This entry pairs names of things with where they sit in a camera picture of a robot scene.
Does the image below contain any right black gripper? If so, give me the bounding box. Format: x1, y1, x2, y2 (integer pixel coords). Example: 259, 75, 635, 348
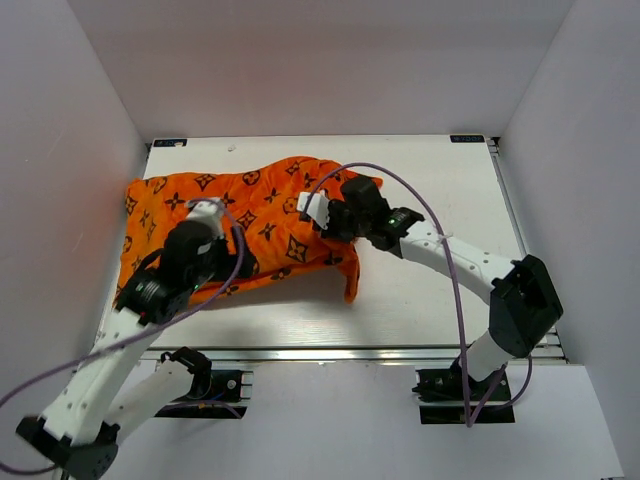
313, 200, 370, 245

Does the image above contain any orange patterned pillowcase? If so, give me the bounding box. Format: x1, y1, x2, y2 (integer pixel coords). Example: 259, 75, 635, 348
116, 156, 360, 303

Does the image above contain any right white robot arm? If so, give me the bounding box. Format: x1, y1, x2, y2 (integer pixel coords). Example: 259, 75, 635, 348
297, 176, 564, 399

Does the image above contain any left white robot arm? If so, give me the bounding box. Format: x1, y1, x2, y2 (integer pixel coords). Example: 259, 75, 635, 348
16, 219, 254, 479

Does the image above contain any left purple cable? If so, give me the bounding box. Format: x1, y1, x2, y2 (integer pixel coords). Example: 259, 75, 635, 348
0, 198, 247, 475

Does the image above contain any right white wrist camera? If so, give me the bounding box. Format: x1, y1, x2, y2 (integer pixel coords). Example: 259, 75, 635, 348
296, 190, 330, 230

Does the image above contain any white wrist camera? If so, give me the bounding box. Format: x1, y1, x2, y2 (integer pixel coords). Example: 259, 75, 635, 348
296, 190, 330, 230
186, 197, 225, 239

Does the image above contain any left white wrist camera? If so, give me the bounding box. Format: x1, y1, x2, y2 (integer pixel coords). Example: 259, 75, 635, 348
186, 197, 225, 239

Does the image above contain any aluminium table rail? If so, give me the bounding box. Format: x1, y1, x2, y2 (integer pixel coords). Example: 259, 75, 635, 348
139, 343, 566, 364

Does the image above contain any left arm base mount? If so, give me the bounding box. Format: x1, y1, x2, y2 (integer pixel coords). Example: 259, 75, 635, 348
156, 347, 254, 420

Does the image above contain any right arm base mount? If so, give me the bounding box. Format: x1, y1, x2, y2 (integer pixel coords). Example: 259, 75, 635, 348
412, 368, 516, 425

